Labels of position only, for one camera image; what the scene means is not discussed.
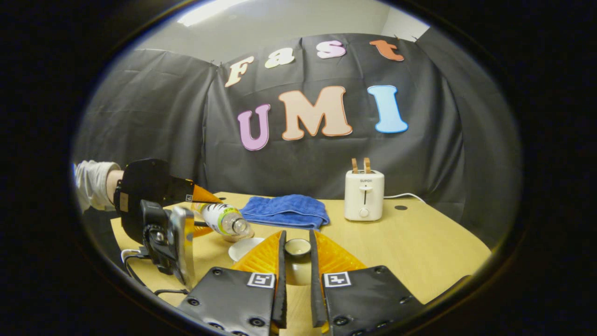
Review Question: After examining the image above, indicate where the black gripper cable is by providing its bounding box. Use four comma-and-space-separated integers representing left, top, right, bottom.
121, 250, 188, 298

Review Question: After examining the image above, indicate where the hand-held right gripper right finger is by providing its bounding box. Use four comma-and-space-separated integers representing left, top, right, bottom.
309, 230, 425, 336

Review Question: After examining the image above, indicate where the cream teacup lid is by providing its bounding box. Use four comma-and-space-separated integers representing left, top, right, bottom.
284, 238, 313, 286

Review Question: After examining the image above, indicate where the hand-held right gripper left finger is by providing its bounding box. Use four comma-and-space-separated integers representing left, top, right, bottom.
177, 230, 287, 336

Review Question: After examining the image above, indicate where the white toaster cable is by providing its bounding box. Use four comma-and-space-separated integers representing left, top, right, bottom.
384, 193, 426, 204

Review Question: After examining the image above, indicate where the white teacup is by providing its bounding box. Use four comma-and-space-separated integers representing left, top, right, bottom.
228, 237, 265, 263

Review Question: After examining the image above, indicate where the clear water bottle white label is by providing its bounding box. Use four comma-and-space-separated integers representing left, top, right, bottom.
198, 202, 255, 242

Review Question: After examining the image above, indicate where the white toaster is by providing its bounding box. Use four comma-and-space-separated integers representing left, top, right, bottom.
344, 169, 385, 222

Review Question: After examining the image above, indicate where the blue towel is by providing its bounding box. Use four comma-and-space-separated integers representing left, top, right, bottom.
239, 195, 331, 230

